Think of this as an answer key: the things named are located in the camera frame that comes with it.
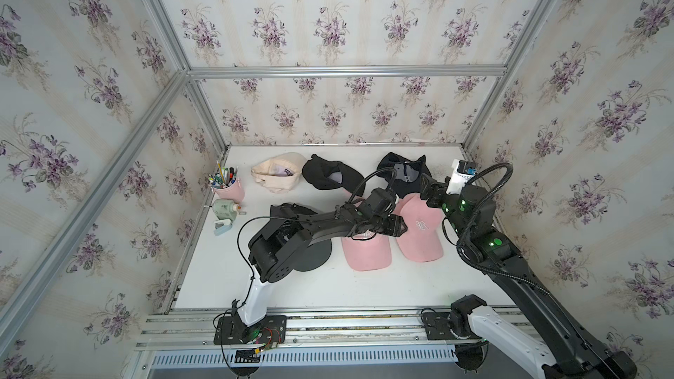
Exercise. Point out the aluminium rail frame front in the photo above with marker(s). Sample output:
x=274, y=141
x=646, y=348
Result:
x=184, y=339

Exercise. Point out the beige cap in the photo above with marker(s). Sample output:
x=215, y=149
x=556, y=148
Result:
x=281, y=173

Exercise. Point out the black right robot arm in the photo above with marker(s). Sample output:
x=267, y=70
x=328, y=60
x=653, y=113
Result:
x=565, y=349

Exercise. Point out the black cap back right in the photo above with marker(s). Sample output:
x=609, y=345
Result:
x=410, y=176

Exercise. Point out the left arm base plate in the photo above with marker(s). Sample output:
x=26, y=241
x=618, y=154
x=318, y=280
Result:
x=230, y=330

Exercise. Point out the black cap back middle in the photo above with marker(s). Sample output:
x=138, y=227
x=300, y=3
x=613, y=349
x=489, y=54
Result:
x=326, y=175

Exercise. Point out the pink cap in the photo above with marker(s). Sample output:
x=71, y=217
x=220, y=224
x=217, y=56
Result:
x=420, y=243
x=367, y=251

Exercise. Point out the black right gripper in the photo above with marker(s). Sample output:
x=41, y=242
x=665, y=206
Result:
x=435, y=188

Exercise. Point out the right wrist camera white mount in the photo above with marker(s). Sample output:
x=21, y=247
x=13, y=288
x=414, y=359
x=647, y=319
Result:
x=462, y=172

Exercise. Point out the green tape dispenser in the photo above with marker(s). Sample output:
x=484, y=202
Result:
x=226, y=209

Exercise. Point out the pink pen cup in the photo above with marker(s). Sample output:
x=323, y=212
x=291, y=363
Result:
x=226, y=184

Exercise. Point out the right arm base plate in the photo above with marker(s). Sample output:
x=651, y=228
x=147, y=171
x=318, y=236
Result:
x=451, y=325

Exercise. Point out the black cap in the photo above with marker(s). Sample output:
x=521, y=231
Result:
x=326, y=175
x=410, y=176

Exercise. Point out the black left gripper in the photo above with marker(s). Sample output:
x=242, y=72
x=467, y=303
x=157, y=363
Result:
x=394, y=228

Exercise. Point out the dark grey baseball cap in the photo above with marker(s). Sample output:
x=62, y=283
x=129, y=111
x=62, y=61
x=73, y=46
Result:
x=315, y=255

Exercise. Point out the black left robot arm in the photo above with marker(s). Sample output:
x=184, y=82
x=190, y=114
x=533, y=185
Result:
x=297, y=238

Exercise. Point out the small blue white object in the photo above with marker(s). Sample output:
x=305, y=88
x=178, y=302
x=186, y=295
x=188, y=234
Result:
x=222, y=226

